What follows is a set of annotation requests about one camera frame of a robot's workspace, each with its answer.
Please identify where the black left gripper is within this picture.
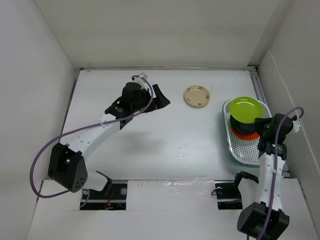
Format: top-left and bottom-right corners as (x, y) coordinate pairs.
(131, 84), (170, 114)

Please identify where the orange plate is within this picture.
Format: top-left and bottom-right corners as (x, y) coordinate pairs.
(231, 126), (260, 141)

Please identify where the black plate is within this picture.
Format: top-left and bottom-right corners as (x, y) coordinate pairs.
(229, 115), (256, 135)

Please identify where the lime green plate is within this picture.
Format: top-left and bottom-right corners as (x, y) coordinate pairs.
(229, 96), (264, 124)

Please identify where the cream plate with small motifs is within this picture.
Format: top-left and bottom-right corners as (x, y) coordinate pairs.
(183, 85), (211, 108)

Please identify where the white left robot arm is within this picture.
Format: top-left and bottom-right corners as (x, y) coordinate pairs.
(48, 78), (170, 199)

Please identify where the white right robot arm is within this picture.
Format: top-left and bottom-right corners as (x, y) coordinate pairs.
(237, 113), (294, 240)

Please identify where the white perforated plastic bin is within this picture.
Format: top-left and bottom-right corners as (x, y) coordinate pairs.
(222, 99), (272, 168)

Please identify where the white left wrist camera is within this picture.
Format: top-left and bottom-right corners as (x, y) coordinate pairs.
(131, 73), (149, 89)

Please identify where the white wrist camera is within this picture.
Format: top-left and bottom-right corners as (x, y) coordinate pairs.
(292, 119), (302, 133)
(131, 73), (149, 89)

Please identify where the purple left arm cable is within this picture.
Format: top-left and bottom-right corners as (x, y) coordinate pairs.
(29, 74), (153, 210)

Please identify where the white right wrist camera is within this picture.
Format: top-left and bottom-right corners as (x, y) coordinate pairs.
(292, 119), (302, 133)

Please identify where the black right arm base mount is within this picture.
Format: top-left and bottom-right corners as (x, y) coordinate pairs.
(211, 181), (243, 210)

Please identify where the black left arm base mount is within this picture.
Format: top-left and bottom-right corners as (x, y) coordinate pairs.
(80, 181), (128, 211)

